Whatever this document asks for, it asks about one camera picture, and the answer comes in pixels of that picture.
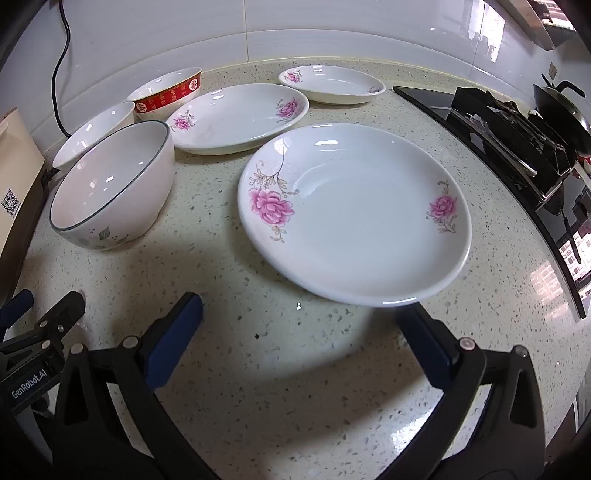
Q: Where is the green rim white bowl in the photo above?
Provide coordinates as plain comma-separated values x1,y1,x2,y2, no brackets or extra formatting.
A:
49,120,175,251

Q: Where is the plain white bowl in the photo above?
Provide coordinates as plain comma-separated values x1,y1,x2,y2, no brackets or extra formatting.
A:
52,101,135,171

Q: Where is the red band white bowl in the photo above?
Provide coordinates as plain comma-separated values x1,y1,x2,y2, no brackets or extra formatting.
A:
126,67,202,121

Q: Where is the large pink flower plate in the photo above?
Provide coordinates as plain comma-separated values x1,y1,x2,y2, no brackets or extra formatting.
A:
236,124,472,308

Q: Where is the black gas stove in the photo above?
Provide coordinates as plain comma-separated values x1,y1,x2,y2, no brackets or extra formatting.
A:
393,86,590,318

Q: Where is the black wok with lid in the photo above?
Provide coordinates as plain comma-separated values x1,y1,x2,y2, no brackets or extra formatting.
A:
533,75,590,155

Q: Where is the steel range hood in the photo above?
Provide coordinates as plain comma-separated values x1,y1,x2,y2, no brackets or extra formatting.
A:
497,0,578,51

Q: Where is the black power cable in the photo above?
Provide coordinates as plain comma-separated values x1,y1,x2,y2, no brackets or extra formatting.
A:
50,0,73,139

